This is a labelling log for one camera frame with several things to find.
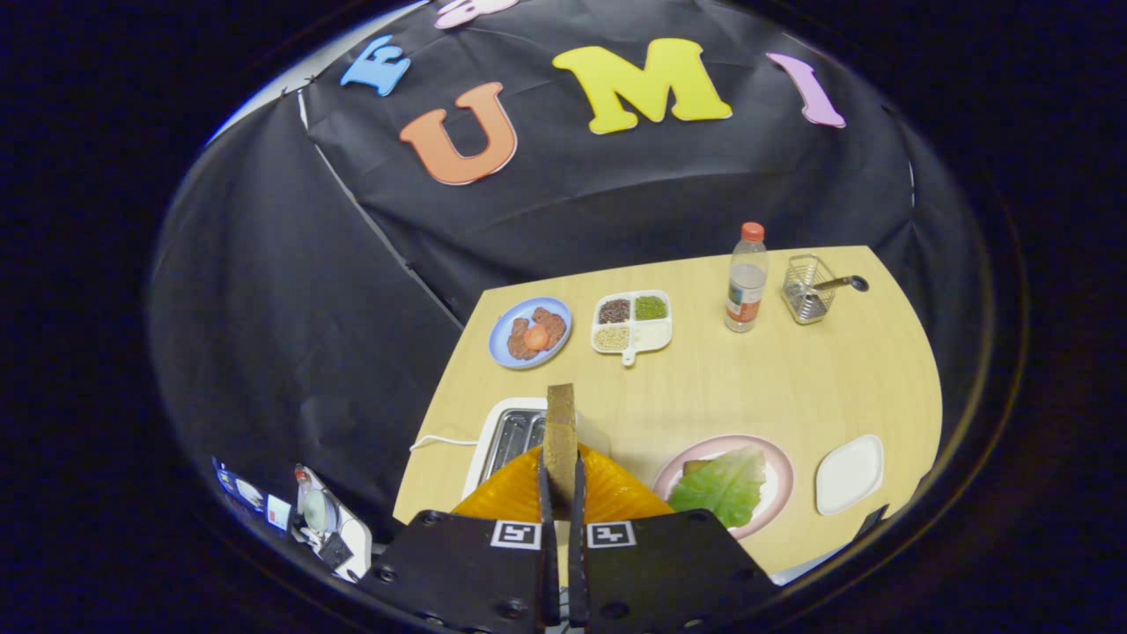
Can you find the black angular object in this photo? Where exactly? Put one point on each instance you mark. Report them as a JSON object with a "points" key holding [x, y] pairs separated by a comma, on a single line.
{"points": [[870, 521]]}

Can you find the blue white printed cards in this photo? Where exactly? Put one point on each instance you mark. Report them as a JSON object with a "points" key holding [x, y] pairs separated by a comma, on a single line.
{"points": [[251, 495]]}

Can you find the green lettuce leaf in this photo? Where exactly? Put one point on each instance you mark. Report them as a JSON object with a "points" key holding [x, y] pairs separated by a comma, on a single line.
{"points": [[722, 489]]}

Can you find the brown meat patty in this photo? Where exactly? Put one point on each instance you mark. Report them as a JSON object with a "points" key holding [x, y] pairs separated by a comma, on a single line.
{"points": [[518, 343], [553, 323]]}

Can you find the clear bottle with orange cap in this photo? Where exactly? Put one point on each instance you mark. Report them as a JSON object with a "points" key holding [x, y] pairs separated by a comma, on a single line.
{"points": [[746, 291]]}

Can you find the white sectioned tray with seeds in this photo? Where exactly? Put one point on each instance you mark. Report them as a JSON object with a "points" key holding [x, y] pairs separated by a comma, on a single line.
{"points": [[656, 335]]}

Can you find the pink round plate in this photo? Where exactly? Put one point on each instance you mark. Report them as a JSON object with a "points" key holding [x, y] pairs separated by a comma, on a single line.
{"points": [[779, 489]]}

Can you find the blue round plate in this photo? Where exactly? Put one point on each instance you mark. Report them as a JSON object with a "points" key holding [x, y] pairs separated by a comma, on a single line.
{"points": [[499, 339]]}

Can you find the round-topped brown bread slice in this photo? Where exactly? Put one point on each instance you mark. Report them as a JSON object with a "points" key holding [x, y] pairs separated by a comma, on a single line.
{"points": [[561, 440]]}

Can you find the white toaster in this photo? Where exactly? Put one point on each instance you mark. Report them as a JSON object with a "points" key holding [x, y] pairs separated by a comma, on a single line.
{"points": [[515, 440]]}

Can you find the white square plate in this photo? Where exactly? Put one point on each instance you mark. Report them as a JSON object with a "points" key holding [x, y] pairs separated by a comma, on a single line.
{"points": [[850, 475]]}

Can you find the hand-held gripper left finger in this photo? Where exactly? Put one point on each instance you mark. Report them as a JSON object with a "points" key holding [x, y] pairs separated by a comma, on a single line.
{"points": [[549, 572]]}

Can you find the white plastic device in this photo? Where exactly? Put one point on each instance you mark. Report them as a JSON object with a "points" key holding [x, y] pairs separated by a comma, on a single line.
{"points": [[348, 533]]}

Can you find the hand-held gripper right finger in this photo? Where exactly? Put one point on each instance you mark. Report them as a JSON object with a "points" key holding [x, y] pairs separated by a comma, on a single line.
{"points": [[578, 572]]}

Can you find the metal spoon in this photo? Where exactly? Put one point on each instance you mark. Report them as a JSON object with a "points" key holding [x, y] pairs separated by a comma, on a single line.
{"points": [[841, 283]]}

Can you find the red tomato slice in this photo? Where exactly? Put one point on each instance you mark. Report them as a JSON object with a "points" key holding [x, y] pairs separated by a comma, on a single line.
{"points": [[537, 337]]}

